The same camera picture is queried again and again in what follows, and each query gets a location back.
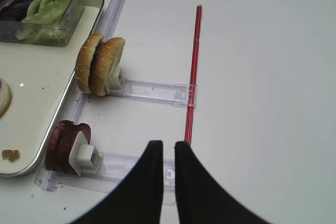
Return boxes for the clear rail lower right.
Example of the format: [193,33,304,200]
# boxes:
[34,153,176,206]

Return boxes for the red strip right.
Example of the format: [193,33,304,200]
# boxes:
[184,5,203,145]

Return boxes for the clear rail upper right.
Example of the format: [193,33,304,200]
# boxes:
[107,78,197,107]

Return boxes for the meat patty slices stack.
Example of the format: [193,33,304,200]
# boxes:
[45,120,91,175]

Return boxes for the white pusher block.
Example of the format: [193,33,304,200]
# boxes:
[68,131,103,176]
[106,66,125,94]

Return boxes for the white pusher block upper right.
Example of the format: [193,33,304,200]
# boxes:
[106,66,125,94]

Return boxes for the purple cabbage leaves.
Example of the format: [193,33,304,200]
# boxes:
[1,0,34,22]

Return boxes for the clear plastic salad container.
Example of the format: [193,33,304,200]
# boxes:
[1,0,85,46]

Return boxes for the white metal tray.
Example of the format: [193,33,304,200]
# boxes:
[1,0,104,177]

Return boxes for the bottom bun on tray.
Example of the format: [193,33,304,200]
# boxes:
[0,78,12,116]

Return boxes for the sesame top bun outer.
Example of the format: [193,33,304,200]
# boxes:
[75,33,104,93]

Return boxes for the green lettuce leaves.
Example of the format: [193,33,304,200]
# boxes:
[15,0,72,45]

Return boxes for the sesame bun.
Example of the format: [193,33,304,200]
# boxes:
[75,33,104,93]
[89,37,125,97]

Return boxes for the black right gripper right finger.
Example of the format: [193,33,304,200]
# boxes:
[174,141,267,223]

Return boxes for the white pusher block lower right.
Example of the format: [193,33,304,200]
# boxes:
[68,131,103,176]

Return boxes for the sesame top bun inner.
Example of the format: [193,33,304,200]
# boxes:
[89,37,125,97]

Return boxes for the brown food crumb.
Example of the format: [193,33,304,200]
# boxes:
[2,150,20,162]

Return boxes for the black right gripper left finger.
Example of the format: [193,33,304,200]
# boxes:
[73,140,164,224]

